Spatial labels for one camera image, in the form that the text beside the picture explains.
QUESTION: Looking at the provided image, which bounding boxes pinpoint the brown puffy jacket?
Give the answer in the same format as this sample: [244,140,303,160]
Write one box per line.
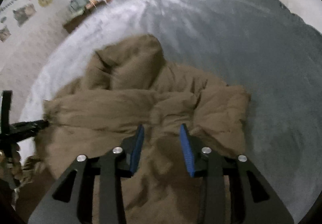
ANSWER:
[16,34,251,223]

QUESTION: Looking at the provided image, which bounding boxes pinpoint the small cat photo sticker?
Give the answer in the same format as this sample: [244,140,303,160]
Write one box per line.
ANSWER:
[0,26,11,42]

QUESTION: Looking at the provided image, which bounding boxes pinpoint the dark wooden nightstand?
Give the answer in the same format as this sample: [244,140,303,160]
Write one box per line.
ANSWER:
[63,1,106,34]

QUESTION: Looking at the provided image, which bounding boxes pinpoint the grey plush bed blanket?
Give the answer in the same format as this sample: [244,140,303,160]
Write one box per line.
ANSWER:
[20,0,321,222]

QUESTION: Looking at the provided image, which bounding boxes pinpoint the green cloth pile on nightstand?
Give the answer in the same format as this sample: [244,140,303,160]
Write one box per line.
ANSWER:
[68,0,90,18]

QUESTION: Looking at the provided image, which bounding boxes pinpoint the cat photo wall sticker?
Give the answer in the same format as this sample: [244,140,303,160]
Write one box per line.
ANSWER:
[12,3,37,27]

